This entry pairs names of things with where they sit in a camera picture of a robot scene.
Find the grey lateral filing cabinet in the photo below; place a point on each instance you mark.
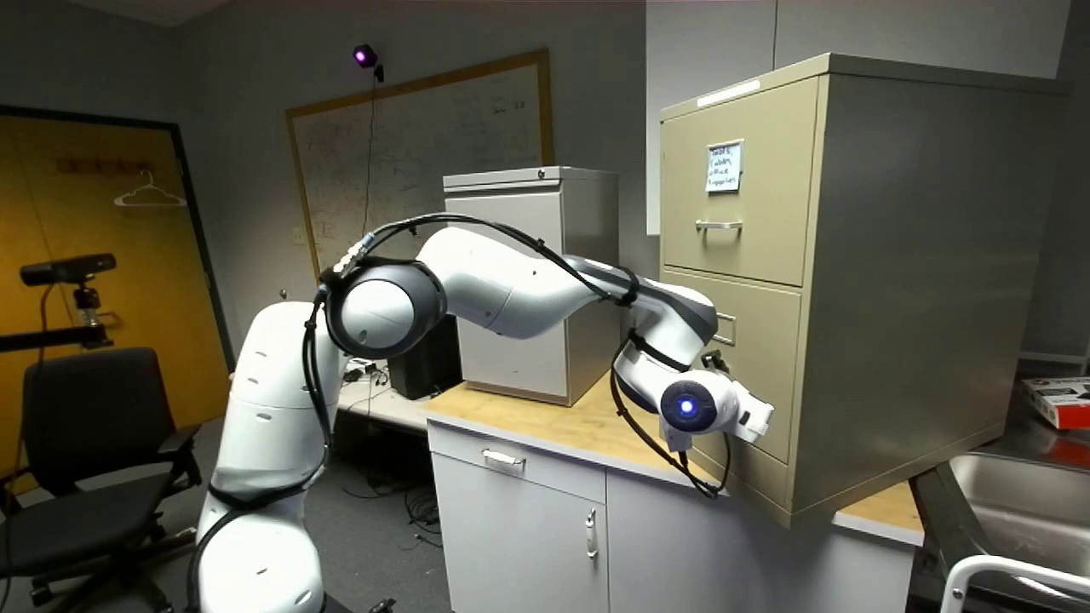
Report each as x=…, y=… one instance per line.
x=573, y=212

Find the beige cabinet drawer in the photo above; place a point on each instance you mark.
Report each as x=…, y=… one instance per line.
x=761, y=230
x=756, y=338

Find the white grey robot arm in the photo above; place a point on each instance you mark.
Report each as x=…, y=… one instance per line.
x=411, y=313

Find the stainless steel sink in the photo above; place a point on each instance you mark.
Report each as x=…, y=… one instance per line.
x=1002, y=505

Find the black box on desk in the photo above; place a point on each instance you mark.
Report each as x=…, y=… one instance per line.
x=431, y=364

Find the wood framed whiteboard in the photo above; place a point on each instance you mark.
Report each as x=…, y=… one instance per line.
x=382, y=154

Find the purple lit webcam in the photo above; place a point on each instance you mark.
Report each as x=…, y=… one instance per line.
x=370, y=59

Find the white metal rail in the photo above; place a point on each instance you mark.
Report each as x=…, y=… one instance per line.
x=957, y=579

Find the beige filing cabinet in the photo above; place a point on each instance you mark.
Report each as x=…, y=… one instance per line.
x=927, y=217

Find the wire clothes hanger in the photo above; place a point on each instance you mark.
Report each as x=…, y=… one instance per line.
x=149, y=196

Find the white base cabinet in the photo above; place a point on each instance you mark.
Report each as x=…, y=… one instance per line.
x=553, y=508

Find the black office chair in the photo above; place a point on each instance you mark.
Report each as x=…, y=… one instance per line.
x=105, y=447

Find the red white box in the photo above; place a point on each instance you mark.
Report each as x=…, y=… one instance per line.
x=1064, y=404

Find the white paper label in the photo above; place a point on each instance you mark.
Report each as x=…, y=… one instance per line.
x=722, y=168

